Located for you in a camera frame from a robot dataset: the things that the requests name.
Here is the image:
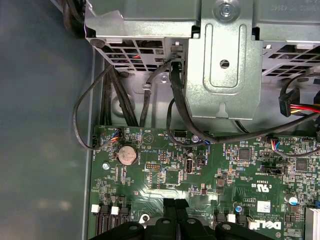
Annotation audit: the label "black cable bundle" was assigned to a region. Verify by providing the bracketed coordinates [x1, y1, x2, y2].
[99, 59, 140, 128]

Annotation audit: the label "red yellow power wires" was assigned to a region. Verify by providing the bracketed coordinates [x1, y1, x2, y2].
[289, 103, 320, 117]

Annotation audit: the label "black cable with clip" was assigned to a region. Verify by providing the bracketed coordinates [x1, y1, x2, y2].
[139, 58, 176, 128]

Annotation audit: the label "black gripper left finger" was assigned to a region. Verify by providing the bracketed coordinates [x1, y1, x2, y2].
[87, 197, 178, 240]

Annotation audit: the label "green motherboard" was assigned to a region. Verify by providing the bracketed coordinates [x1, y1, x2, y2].
[88, 124, 320, 240]

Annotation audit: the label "open black PC case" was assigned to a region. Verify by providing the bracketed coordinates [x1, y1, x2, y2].
[0, 0, 320, 240]

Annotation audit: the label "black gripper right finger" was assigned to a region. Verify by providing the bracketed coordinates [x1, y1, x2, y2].
[175, 198, 254, 240]

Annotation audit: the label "silver drive cage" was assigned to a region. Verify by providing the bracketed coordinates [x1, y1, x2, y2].
[84, 0, 320, 83]

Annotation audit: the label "silver finned heatsink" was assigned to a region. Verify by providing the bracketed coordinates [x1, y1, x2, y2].
[304, 206, 320, 240]

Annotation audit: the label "coin cell battery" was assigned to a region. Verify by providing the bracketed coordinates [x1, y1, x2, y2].
[116, 144, 139, 166]

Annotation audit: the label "black power connector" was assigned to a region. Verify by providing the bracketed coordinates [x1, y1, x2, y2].
[278, 87, 300, 118]

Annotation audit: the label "thin black wire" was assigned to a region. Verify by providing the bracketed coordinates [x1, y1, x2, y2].
[165, 97, 218, 147]
[71, 62, 123, 151]

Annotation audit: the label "thick black cable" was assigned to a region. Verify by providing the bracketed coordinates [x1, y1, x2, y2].
[169, 59, 320, 145]

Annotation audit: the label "silver metal bracket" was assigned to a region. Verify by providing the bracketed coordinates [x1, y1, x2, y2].
[186, 0, 265, 121]

